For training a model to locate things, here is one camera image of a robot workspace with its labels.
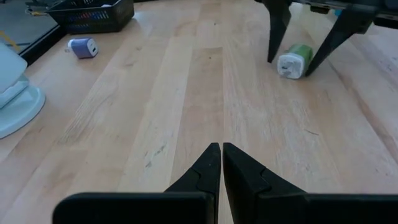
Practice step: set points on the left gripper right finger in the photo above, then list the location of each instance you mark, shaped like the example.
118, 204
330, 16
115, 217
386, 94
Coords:
280, 211

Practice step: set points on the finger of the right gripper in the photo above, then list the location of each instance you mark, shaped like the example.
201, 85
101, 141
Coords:
348, 28
276, 25

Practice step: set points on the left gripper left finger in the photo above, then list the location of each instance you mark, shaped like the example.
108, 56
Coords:
186, 208

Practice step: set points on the green white usb charger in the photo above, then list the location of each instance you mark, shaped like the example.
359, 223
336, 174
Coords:
293, 62

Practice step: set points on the black plastic basket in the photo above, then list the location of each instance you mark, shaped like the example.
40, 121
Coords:
93, 21

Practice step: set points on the purple white usb charger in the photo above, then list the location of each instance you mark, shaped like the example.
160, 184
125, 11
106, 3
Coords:
83, 48

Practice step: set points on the white cylindrical cup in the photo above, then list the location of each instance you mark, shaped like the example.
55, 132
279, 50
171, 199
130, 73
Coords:
15, 102

